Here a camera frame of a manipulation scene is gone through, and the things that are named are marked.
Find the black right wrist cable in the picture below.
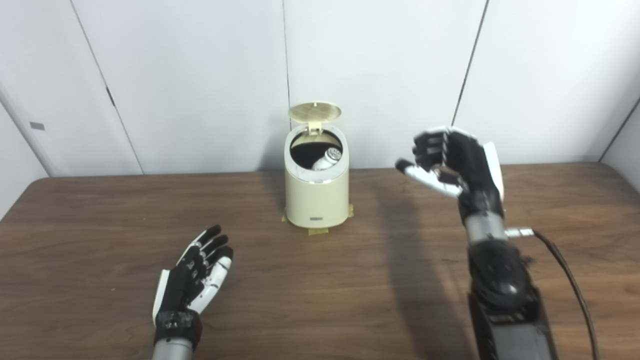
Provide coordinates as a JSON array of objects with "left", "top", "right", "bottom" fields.
[{"left": 505, "top": 227, "right": 600, "bottom": 360}]

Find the small white plastic bottle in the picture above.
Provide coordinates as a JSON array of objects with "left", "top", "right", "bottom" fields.
[{"left": 312, "top": 147, "right": 343, "bottom": 172}]

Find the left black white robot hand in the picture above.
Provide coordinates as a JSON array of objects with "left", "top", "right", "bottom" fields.
[{"left": 152, "top": 224, "right": 234, "bottom": 346}]

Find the cream-colored round bin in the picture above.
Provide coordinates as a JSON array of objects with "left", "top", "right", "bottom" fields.
[{"left": 284, "top": 101, "right": 350, "bottom": 230}]

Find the round cream bin lid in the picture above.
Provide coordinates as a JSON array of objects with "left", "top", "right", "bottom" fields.
[{"left": 288, "top": 101, "right": 343, "bottom": 132}]

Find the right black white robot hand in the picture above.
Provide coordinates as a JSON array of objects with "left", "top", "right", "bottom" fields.
[{"left": 395, "top": 126, "right": 506, "bottom": 221}]

